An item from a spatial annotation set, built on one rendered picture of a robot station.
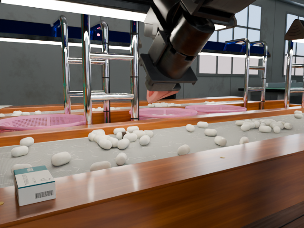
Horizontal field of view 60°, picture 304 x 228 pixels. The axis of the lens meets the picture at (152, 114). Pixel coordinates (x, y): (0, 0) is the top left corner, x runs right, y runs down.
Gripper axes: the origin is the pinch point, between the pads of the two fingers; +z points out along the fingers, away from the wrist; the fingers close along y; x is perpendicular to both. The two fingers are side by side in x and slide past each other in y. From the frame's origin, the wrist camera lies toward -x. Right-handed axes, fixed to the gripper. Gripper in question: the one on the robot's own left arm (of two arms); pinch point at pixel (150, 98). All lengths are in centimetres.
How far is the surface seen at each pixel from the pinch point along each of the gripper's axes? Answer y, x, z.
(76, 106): -9, -51, 73
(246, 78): -92, -37, 35
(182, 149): -3.2, 11.7, 1.3
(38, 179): 24.3, 16.7, -9.0
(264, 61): -106, -44, 28
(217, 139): -15.6, 10.0, 3.3
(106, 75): -11, -37, 34
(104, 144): 8.0, 3.9, 10.7
